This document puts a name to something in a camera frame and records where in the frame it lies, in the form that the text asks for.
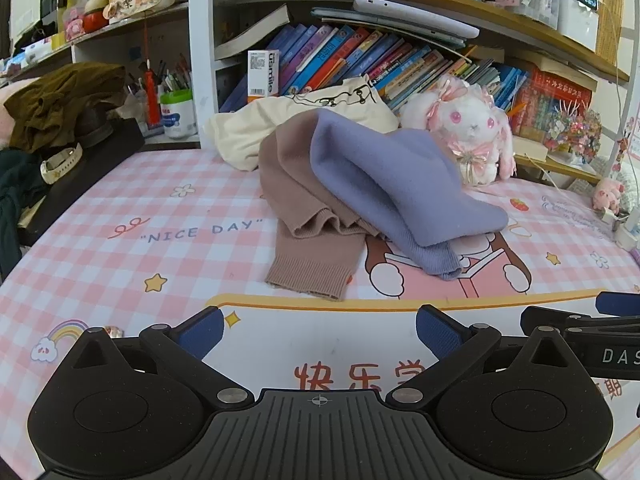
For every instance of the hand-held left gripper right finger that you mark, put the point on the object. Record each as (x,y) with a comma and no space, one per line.
(435,330)

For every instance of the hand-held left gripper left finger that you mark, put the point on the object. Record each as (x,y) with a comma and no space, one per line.
(202,332)

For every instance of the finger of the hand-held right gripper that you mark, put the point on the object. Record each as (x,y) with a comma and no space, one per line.
(617,302)
(550,317)

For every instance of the purple and brown sweater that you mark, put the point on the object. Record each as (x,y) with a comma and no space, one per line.
(350,160)

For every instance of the white power strip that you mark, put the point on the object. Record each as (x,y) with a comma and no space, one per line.
(625,232)

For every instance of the small pink plush toy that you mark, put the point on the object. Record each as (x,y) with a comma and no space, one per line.
(607,192)

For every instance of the colourful flower bouquet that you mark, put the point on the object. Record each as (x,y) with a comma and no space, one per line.
(575,130)

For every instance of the black side table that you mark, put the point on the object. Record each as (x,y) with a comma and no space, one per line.
(100,160)

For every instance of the red boxed book set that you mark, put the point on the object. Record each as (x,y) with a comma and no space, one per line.
(555,105)

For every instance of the white pink plush bunny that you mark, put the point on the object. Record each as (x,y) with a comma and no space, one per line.
(470,120)

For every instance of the white jar with green lid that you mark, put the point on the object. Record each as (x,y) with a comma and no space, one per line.
(175,115)

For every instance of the white wristwatch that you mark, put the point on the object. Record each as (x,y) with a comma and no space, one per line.
(60,162)

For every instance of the dark hat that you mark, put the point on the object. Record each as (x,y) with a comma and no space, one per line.
(97,127)

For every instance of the dark green garment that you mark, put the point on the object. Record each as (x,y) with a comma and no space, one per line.
(10,200)

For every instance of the red hanging tassel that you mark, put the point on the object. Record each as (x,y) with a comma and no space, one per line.
(150,95)

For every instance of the cream sweatshirt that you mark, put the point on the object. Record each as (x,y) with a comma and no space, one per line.
(310,110)

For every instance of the bunch of pens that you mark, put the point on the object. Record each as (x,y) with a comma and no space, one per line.
(172,80)

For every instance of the white orange carton box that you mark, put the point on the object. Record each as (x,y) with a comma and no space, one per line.
(262,75)

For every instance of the olive green garment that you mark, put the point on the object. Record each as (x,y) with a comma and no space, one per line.
(65,100)

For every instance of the white storage box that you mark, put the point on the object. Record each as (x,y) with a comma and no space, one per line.
(577,22)

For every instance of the row of colourful books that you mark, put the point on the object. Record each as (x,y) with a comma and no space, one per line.
(350,55)

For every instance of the white and wooden bookshelf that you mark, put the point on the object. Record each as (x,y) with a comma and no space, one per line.
(200,35)

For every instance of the grey green folder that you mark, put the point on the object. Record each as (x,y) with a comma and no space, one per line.
(380,26)

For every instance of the white tablet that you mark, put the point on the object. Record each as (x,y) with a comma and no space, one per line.
(415,15)

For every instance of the red white doll figurine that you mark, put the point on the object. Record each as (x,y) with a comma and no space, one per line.
(95,15)

